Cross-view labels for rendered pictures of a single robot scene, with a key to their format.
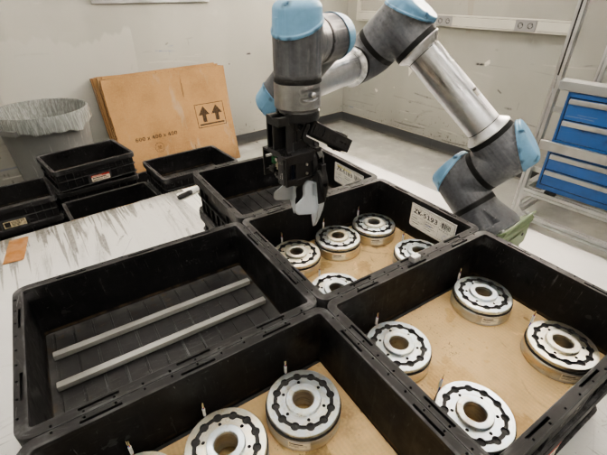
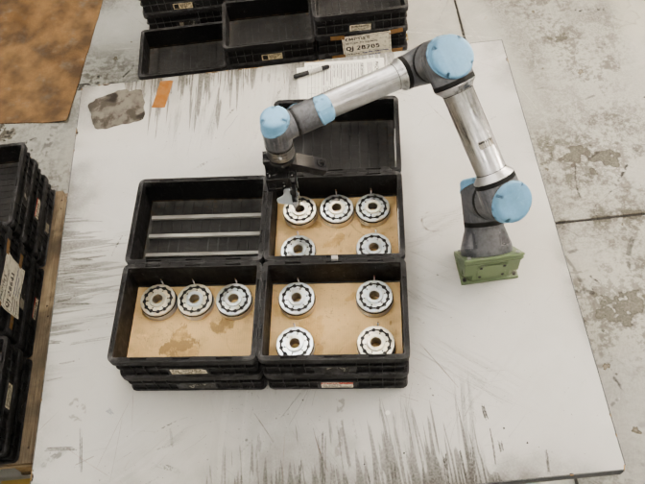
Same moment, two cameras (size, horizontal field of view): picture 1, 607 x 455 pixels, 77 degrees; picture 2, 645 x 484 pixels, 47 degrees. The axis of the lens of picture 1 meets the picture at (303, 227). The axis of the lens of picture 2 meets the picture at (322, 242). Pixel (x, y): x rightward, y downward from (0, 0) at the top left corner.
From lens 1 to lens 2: 1.64 m
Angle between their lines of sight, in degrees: 38
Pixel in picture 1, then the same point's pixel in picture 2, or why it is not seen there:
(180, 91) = not seen: outside the picture
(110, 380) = (170, 244)
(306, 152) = (281, 178)
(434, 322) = (338, 296)
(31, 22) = not seen: outside the picture
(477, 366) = (331, 328)
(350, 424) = (250, 319)
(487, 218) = (473, 241)
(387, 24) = (423, 64)
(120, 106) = not seen: outside the picture
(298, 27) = (267, 133)
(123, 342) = (183, 225)
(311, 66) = (276, 148)
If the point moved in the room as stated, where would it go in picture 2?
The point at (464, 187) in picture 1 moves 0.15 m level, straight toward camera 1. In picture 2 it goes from (467, 207) to (425, 231)
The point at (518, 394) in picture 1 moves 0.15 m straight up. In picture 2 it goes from (333, 350) to (329, 326)
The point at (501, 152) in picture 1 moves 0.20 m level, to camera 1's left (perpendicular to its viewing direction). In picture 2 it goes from (484, 202) to (420, 172)
